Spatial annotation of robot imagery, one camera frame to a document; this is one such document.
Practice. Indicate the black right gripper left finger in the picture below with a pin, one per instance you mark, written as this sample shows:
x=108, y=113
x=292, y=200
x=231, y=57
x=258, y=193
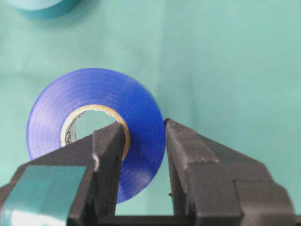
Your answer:
x=71, y=186

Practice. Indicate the blue tape roll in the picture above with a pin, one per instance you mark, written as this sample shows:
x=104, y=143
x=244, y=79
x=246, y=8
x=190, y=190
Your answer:
x=119, y=95

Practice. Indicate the green table cloth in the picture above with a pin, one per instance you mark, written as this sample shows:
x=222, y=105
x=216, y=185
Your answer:
x=229, y=69

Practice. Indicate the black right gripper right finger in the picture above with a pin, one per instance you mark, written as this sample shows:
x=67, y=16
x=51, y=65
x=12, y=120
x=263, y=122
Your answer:
x=219, y=186

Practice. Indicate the teal tape roll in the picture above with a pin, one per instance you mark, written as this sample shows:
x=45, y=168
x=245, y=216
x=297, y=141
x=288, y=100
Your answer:
x=43, y=9

